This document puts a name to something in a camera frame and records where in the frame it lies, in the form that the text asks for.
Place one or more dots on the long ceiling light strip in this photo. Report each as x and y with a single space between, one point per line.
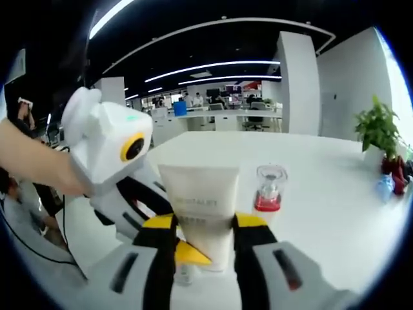
226 79
209 69

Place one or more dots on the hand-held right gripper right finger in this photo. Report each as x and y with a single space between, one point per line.
258 268

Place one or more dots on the wide ceiling light strip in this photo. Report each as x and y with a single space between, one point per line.
109 16

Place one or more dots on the white office desk row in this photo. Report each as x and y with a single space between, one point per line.
226 121

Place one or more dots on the white skincare tube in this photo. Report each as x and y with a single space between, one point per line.
200 187

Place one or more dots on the white red-collar pump bottle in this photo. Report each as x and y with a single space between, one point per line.
269 200

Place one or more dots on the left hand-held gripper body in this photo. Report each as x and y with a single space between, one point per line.
103 139

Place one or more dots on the white wall panel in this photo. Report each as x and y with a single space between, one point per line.
17 64

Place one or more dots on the blue bin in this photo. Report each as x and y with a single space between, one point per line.
180 109

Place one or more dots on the green plant in white pot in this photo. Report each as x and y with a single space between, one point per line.
377 126

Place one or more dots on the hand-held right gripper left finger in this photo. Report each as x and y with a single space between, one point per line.
148 268

